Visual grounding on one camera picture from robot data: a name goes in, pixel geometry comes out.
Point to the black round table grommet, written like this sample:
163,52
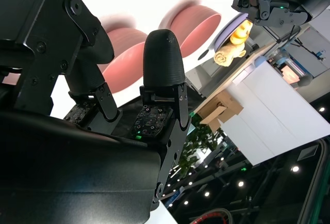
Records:
204,55

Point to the green plant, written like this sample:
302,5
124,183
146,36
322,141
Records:
196,144

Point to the grey striped sign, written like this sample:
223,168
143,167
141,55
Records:
308,153

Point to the cardboard box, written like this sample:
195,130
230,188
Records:
221,108

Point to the dark curved frame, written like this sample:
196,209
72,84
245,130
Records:
315,182

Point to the purple plate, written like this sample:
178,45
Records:
227,33

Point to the red and black hoop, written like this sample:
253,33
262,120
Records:
214,212

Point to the yellow pastry toy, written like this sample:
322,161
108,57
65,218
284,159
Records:
227,56

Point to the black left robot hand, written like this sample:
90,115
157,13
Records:
268,13

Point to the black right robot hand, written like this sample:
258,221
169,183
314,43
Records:
64,170

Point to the white panel board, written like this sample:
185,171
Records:
270,110

